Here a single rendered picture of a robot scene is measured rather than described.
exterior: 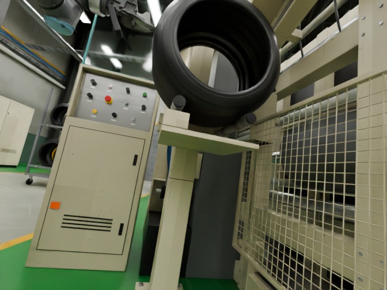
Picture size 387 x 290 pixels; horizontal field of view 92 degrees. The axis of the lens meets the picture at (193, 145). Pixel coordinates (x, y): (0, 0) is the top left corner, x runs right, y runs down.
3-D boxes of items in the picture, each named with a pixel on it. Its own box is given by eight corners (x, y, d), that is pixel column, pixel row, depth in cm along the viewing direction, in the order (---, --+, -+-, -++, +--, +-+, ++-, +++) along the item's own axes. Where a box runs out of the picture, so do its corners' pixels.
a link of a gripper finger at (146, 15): (159, 14, 76) (137, 4, 75) (155, 26, 75) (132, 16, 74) (159, 20, 79) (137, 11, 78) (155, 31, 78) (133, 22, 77)
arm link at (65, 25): (30, 8, 63) (46, -20, 65) (53, 35, 74) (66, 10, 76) (57, 16, 63) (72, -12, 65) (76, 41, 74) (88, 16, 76)
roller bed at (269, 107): (234, 142, 122) (239, 100, 127) (254, 147, 125) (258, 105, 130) (249, 138, 103) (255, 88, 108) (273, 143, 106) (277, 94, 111)
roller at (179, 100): (173, 128, 99) (164, 127, 98) (174, 119, 100) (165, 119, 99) (185, 107, 65) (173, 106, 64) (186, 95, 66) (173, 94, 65)
